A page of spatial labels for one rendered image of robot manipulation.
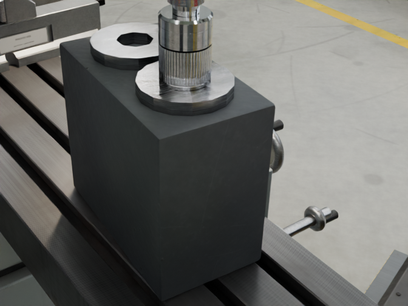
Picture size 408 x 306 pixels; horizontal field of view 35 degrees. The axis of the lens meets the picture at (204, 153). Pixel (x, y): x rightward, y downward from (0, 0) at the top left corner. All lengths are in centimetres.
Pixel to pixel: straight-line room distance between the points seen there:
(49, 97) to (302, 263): 48
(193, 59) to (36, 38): 58
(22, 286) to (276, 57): 257
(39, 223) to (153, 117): 25
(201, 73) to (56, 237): 26
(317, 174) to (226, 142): 197
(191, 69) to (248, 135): 8
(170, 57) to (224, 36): 308
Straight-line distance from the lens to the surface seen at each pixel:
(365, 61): 349
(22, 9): 108
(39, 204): 78
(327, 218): 146
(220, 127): 55
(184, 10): 55
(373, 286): 151
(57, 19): 112
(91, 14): 115
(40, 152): 87
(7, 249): 94
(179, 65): 56
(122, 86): 61
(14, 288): 102
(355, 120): 292
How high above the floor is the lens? 143
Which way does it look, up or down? 33 degrees down
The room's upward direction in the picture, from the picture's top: 2 degrees clockwise
